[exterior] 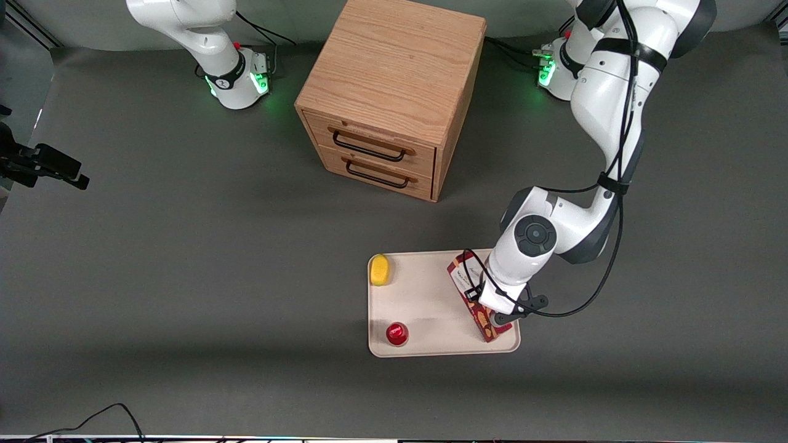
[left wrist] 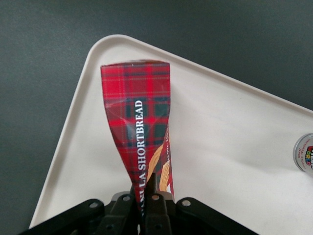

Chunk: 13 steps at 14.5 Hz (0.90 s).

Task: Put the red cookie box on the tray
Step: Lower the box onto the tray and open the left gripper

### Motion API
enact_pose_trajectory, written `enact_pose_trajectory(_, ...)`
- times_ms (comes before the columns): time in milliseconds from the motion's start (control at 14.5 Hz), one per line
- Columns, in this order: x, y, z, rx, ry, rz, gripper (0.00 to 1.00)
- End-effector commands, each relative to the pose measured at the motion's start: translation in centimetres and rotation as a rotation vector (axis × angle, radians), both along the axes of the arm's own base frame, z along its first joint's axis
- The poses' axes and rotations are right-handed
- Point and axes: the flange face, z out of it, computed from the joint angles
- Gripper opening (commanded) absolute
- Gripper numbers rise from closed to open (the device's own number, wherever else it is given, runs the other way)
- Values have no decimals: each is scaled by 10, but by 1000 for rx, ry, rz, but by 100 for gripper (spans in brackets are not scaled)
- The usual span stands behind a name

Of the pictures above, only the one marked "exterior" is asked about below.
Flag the red cookie box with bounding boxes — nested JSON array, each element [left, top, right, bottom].
[[447, 251, 513, 343]]

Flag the cream rectangular tray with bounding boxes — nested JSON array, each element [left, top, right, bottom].
[[368, 249, 521, 358]]

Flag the yellow lemon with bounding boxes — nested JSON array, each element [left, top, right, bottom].
[[369, 253, 392, 287]]

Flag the wooden drawer front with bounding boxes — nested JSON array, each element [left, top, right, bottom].
[[304, 111, 437, 180], [317, 146, 434, 201]]

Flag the wooden two-drawer cabinet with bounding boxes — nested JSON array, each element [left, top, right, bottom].
[[294, 0, 487, 202]]

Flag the short black looped cable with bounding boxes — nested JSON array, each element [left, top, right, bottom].
[[460, 249, 488, 293]]

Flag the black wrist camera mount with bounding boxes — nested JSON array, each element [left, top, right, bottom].
[[491, 294, 550, 327]]

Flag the black drawer handle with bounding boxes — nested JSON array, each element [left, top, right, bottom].
[[340, 157, 414, 189], [328, 126, 416, 163]]

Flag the long black arm cable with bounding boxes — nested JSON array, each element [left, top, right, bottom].
[[523, 0, 645, 319]]

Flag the black base cables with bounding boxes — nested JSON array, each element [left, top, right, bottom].
[[484, 36, 544, 72], [234, 10, 297, 47]]

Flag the black cable on table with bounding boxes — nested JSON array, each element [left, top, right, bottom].
[[22, 403, 145, 443]]

